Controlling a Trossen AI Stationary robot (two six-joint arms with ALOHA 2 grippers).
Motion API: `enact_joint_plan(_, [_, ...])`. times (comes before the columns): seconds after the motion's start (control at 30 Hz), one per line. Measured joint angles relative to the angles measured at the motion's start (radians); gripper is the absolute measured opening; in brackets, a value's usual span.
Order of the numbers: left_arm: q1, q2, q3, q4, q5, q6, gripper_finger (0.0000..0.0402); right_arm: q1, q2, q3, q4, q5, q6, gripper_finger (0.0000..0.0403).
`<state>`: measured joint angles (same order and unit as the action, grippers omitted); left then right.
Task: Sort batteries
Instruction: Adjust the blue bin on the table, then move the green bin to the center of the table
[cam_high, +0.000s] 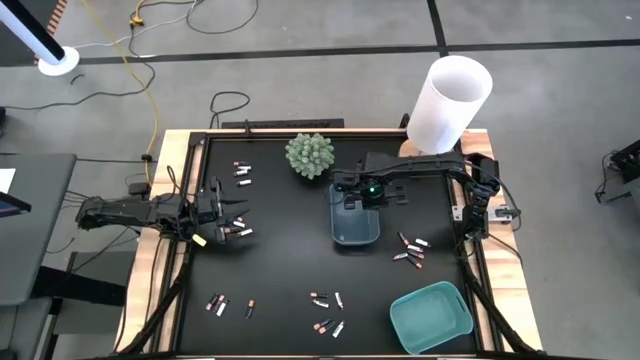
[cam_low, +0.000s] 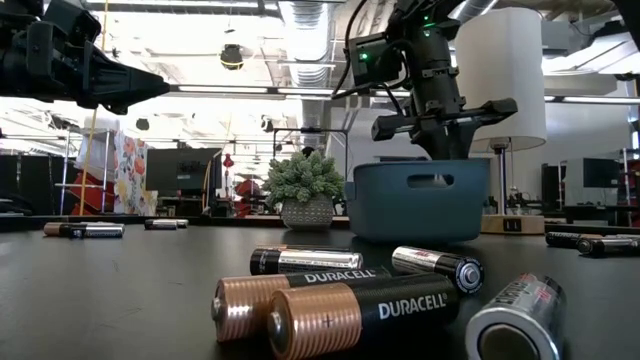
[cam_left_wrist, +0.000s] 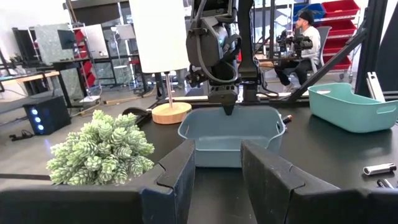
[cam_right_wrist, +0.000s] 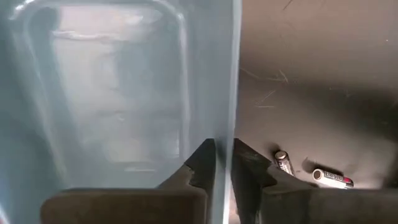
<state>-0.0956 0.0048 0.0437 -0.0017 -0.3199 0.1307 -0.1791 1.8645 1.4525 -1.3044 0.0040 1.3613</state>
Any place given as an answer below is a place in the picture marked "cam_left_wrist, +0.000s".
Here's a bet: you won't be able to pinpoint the blue storage bin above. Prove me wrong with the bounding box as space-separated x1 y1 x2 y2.
293 2 326 22

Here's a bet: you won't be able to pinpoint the black strap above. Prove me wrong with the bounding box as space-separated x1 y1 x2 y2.
122 106 153 126

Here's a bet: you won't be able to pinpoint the teal plastic bin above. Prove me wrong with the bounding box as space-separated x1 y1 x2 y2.
307 82 398 134

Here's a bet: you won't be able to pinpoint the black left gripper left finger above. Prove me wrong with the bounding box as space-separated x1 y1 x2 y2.
0 139 196 224

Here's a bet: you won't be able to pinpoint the red storage bin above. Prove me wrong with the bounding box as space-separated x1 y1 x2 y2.
323 55 353 71
326 19 358 40
322 0 361 18
323 39 355 56

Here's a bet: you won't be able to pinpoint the green succulent in patterned pot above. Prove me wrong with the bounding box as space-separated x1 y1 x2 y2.
46 109 155 187

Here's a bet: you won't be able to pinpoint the silver aluminium bracket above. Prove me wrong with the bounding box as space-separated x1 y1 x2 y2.
366 72 386 103

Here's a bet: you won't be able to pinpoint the wooden stick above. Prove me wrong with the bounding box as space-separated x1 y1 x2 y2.
103 93 156 105

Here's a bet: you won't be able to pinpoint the wooden desk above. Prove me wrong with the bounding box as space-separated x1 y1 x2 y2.
0 70 60 94

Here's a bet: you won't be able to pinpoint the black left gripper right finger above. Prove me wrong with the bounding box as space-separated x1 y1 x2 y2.
241 139 398 224

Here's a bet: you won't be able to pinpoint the black box blue lights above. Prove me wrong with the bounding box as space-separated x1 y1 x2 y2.
23 95 72 136

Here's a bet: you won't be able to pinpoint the green marbled panel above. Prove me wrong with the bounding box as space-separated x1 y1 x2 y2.
34 23 75 66

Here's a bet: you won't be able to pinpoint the blue plastic bin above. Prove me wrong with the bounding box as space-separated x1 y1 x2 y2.
177 105 286 168

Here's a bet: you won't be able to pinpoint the silver black Energizer battery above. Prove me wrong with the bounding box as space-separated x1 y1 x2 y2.
363 162 397 176

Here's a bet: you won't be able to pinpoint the grey office chair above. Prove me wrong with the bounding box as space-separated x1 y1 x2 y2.
310 26 333 75

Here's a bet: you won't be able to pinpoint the person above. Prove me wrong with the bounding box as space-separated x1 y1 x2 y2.
274 9 323 93

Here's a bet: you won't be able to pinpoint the white shade wooden base lamp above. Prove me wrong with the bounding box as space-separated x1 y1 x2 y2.
128 0 193 125

